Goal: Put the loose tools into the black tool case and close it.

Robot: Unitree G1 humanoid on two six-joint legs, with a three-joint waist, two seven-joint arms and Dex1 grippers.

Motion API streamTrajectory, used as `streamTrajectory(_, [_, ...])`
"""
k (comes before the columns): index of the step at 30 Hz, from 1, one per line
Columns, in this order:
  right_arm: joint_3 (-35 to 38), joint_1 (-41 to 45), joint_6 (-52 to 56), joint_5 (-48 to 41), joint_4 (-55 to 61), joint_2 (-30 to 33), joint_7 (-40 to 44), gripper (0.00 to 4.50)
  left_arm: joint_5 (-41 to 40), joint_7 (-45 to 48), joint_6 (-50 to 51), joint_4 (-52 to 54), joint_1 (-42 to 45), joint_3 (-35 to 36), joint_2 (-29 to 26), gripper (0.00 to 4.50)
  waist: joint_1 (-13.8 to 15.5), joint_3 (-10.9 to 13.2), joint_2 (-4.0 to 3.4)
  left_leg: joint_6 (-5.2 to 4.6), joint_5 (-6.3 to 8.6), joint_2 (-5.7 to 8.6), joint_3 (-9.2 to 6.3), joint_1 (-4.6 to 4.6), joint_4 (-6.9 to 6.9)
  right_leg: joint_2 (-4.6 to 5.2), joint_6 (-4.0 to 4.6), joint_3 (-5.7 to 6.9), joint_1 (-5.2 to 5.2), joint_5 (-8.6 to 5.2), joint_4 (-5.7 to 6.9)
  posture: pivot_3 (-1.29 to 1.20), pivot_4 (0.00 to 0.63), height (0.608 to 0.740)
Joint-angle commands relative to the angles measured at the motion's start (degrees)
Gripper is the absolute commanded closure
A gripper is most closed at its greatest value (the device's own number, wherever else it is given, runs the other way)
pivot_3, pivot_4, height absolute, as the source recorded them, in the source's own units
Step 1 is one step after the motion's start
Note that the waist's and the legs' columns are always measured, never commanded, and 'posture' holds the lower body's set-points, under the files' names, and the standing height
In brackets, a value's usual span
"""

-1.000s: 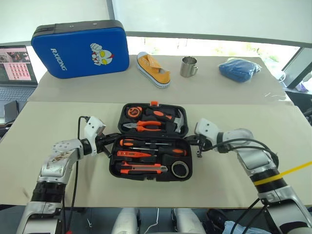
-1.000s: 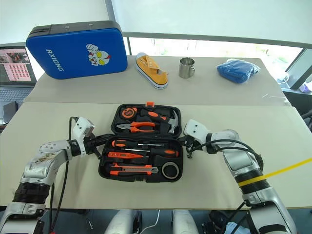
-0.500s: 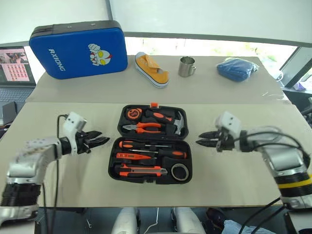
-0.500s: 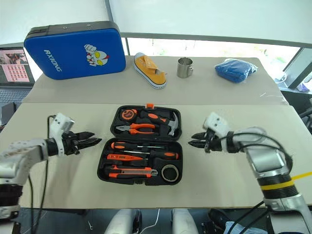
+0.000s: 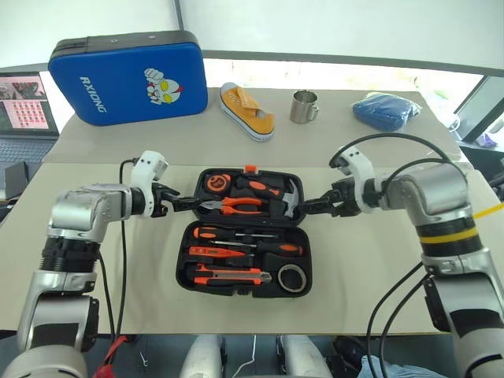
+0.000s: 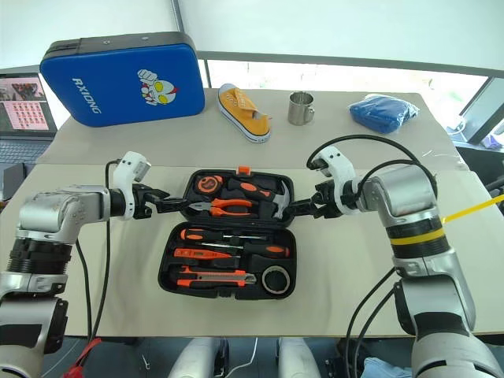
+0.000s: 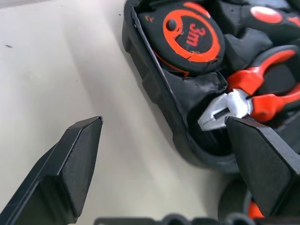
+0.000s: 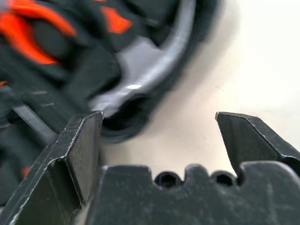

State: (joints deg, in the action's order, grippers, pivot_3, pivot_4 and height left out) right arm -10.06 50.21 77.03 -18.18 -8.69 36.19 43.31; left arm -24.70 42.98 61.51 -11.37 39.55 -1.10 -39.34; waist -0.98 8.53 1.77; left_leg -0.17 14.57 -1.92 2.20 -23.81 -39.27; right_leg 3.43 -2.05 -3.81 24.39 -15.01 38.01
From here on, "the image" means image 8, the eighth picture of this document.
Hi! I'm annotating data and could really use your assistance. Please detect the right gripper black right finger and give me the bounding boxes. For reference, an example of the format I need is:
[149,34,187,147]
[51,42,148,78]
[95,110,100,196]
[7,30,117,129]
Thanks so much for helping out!
[215,112,300,179]

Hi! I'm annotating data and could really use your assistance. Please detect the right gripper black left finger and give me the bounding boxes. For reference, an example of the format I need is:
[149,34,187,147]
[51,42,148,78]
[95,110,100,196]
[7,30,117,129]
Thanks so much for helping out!
[0,111,104,225]

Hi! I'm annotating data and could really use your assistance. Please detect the black tool case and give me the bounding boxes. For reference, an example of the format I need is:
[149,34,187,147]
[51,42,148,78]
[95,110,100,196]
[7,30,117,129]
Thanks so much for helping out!
[0,0,223,207]

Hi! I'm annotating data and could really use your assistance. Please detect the claw hammer with orange grip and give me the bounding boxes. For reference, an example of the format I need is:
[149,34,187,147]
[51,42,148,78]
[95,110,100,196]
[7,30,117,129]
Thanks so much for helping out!
[77,0,197,118]

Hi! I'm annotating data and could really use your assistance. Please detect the orange handled pliers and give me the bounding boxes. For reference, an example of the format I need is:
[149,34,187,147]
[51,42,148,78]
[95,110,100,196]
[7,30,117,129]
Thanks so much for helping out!
[0,0,78,66]

